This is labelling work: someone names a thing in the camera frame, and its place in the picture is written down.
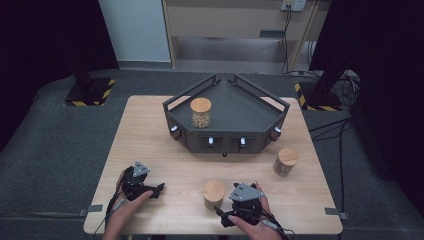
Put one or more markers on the black corner shelf rack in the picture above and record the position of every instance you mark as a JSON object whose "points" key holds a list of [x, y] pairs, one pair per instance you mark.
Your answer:
{"points": [[240, 113]]}

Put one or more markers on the white panel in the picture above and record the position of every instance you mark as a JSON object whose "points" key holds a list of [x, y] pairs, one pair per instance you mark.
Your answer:
{"points": [[136, 30]]}

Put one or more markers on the black curtain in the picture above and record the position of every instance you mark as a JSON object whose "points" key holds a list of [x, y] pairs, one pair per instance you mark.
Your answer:
{"points": [[390, 66], [40, 40]]}

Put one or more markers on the black stand with striped base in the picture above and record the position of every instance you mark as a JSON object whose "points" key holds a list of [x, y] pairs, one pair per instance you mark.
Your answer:
{"points": [[88, 91], [320, 96]]}

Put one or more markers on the person's right hand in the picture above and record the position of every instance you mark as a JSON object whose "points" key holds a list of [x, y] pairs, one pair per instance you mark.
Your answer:
{"points": [[260, 230]]}

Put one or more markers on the grey table bracket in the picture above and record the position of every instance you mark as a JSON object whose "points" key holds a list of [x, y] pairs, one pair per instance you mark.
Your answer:
{"points": [[335, 212], [90, 209]]}

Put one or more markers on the glass jar with brown contents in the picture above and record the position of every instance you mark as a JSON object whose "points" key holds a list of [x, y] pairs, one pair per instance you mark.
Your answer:
{"points": [[287, 157]]}

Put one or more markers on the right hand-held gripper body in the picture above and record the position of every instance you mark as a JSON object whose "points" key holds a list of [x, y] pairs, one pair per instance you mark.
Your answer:
{"points": [[246, 206]]}

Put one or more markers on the glass jar with green contents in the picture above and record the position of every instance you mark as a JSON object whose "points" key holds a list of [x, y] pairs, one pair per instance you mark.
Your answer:
{"points": [[213, 191]]}

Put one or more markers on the glass jar with pale beans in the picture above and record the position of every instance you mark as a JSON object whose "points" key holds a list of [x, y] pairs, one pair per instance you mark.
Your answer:
{"points": [[200, 105]]}

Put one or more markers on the person's left hand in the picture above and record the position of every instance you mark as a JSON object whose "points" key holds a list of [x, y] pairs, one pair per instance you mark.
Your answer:
{"points": [[123, 216]]}

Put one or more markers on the white wall socket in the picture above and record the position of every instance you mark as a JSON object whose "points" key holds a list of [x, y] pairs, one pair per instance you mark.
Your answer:
{"points": [[293, 4]]}

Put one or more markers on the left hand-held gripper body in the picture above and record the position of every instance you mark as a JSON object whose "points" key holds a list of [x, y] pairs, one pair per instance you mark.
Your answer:
{"points": [[133, 185]]}

